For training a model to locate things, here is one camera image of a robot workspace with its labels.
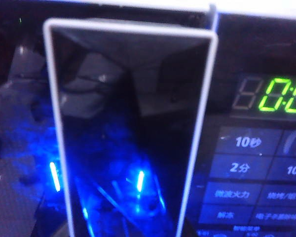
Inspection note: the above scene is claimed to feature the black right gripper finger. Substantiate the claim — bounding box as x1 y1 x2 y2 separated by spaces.
31 219 72 237

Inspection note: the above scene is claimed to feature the black silver microwave oven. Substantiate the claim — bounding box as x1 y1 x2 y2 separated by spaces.
182 0 296 237

